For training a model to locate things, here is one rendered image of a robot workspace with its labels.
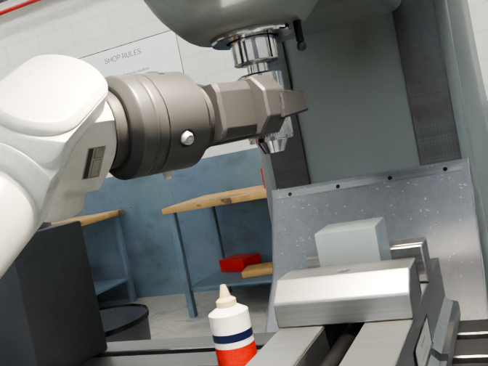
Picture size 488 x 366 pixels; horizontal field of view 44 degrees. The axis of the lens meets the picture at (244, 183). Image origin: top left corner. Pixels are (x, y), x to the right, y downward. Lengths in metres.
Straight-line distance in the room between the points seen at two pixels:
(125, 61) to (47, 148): 5.39
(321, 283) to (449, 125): 0.46
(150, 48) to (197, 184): 1.30
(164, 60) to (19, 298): 4.85
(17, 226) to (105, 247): 5.73
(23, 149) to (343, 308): 0.30
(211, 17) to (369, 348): 0.31
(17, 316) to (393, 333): 0.49
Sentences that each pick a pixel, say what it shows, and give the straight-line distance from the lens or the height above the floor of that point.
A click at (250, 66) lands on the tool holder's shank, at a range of 0.62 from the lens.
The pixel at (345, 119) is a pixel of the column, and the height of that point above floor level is 1.21.
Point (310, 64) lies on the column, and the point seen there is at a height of 1.31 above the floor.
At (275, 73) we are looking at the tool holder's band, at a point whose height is 1.26.
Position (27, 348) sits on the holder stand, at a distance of 0.82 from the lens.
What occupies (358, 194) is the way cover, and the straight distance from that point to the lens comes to 0.97.
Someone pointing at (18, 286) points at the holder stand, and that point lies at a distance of 0.80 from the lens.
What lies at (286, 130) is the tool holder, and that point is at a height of 1.21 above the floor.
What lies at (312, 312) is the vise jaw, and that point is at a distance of 0.55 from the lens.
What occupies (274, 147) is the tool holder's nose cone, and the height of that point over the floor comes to 1.19.
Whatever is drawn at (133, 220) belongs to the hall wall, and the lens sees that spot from 5.86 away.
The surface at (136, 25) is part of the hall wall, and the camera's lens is 5.75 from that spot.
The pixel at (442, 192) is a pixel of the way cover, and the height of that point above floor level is 1.08.
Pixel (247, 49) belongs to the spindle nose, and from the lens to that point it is 0.61.
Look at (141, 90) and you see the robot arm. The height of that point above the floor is 1.26.
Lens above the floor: 1.19
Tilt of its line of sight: 3 degrees down
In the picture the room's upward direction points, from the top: 11 degrees counter-clockwise
